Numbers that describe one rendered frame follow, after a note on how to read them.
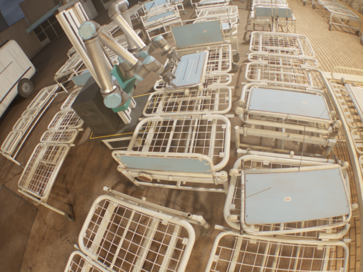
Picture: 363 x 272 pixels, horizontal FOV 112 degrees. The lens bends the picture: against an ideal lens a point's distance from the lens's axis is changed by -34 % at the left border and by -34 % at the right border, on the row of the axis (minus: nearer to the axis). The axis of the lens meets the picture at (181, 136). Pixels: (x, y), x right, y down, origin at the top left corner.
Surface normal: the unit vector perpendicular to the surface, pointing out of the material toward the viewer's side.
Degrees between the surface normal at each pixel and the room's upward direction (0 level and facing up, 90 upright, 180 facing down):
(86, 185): 0
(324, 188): 5
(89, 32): 83
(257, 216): 5
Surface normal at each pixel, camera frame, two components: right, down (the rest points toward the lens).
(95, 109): -0.07, 0.80
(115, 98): 0.33, 0.74
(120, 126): -0.26, -0.60
